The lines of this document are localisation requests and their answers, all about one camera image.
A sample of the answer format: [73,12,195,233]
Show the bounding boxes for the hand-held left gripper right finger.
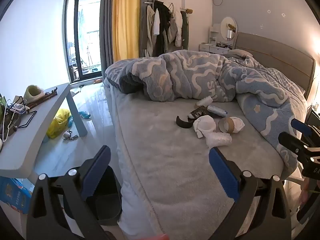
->
[208,147,292,240]

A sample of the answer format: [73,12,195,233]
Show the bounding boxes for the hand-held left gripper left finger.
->
[26,145,112,240]

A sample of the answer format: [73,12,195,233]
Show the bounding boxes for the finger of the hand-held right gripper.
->
[291,118,313,137]
[278,131,310,157]

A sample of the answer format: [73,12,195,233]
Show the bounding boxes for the black trash bin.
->
[62,166,122,227]

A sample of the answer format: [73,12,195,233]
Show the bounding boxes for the brown cardboard tape roll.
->
[218,117,237,133]

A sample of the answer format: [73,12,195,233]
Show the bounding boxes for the black curved plastic piece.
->
[176,116,193,129]

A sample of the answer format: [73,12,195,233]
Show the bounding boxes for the person's right hand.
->
[298,177,312,212]

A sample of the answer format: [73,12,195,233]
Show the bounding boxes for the person's left hand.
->
[136,233,168,240]

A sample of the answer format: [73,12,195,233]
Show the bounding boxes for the black nightstand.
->
[306,106,320,140]

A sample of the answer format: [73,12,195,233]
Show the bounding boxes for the clear bubble wrap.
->
[205,132,232,148]

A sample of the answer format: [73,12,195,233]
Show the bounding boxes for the small grey floor toy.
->
[62,130,78,142]

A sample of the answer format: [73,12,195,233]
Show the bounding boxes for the white sock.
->
[192,116,216,139]

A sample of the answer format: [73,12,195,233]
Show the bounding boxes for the crumpled white tissue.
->
[229,117,245,132]

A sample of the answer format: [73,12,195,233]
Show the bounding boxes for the yellow plastic bag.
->
[46,109,72,139]

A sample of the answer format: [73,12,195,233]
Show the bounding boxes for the grey bed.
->
[104,32,316,240]

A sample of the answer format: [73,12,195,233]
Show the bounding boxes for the white and blue tube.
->
[207,105,228,117]

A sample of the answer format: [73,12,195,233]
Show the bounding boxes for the black printed packet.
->
[187,106,209,119]

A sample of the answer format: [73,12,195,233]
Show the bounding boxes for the grey table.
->
[0,83,88,180]

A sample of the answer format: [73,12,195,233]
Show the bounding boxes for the grey padded headboard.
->
[234,32,316,98]

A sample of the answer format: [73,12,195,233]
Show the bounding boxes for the small white bottle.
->
[195,96,213,108]

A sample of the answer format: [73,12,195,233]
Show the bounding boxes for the blue cardboard box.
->
[0,176,33,214]

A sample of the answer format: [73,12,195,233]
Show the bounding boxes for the dark wooden sticks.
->
[25,87,59,109]

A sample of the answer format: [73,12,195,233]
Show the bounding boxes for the grey pillow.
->
[226,49,254,60]

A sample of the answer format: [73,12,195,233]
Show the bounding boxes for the green and white slipper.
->
[24,85,45,103]

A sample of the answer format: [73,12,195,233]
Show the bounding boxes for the blue patterned fleece blanket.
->
[104,50,304,168]

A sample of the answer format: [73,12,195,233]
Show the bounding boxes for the green bag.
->
[0,94,8,120]

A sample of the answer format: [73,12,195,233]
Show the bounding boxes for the white vanity table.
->
[199,25,237,54]

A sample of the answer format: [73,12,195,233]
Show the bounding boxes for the round mirror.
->
[220,17,238,42]

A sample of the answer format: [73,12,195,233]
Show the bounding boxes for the black framed glass door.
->
[64,0,104,84]

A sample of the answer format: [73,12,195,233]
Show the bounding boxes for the yellow curtain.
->
[112,0,142,62]

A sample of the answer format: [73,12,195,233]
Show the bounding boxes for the clothes rack with clothes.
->
[139,1,193,58]

